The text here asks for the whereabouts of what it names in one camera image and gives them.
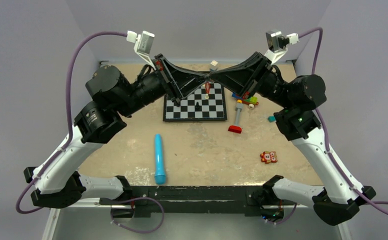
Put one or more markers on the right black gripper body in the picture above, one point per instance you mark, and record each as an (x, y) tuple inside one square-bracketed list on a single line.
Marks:
[(261, 76)]

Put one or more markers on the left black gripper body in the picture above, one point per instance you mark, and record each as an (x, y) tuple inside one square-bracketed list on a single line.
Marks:
[(160, 63)]

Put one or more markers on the red key tag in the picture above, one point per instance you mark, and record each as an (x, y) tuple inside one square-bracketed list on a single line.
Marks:
[(207, 87)]

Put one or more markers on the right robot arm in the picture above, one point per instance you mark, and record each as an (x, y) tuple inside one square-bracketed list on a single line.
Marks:
[(341, 195)]

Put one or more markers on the colourful brick toy vehicle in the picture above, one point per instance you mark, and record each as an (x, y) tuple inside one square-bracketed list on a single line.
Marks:
[(251, 102)]

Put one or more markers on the black white chessboard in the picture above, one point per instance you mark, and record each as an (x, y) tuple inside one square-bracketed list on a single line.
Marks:
[(213, 110)]

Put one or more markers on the white grey cube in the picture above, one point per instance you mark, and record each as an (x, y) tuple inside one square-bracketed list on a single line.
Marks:
[(213, 65)]

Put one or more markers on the red toy brick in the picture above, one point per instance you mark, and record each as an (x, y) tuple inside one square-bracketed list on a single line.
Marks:
[(235, 129)]

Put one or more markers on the teal toy block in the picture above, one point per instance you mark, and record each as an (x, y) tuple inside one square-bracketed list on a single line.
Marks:
[(271, 119)]

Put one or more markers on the red owl toy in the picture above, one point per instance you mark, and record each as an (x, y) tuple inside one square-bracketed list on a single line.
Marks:
[(268, 157)]

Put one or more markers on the blue plastic flashlight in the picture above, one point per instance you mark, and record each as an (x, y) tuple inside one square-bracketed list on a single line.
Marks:
[(160, 172)]

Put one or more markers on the black base bar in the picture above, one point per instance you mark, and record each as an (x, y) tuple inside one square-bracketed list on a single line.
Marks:
[(249, 200)]

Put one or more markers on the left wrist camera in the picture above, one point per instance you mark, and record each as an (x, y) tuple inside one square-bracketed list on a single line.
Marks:
[(142, 45)]

